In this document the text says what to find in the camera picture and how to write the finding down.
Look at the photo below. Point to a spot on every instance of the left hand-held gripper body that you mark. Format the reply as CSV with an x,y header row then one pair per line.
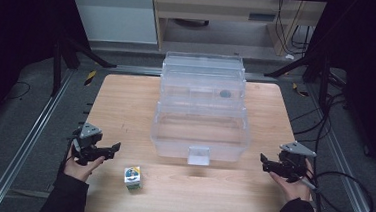
x,y
88,140

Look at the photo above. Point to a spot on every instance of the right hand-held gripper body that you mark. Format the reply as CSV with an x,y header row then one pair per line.
x,y
294,163

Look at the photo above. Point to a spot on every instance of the clear plastic tiered storage box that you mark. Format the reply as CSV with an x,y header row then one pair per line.
x,y
200,133

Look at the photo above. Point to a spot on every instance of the person's right hand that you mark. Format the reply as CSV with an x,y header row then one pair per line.
x,y
295,190

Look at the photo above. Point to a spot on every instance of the person's left hand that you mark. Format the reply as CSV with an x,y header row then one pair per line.
x,y
79,171

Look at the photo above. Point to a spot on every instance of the small printed white carton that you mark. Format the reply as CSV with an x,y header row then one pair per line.
x,y
133,179

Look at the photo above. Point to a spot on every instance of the yellow black tape strip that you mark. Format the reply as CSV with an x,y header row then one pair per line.
x,y
90,77
299,90

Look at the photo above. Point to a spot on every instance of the black metal stand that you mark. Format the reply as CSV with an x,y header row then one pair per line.
x,y
325,78
57,67

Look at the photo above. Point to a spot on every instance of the small grey round object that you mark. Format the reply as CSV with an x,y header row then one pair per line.
x,y
225,94

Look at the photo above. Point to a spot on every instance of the small white floor object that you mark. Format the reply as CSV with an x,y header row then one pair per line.
x,y
289,56

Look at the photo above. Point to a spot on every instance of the black curtain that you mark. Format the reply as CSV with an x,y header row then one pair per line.
x,y
371,82
16,40

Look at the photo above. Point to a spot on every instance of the white cabinet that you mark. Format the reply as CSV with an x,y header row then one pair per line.
x,y
115,17

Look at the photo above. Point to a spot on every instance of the aluminium floor rail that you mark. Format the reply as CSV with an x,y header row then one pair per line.
x,y
351,184
22,148

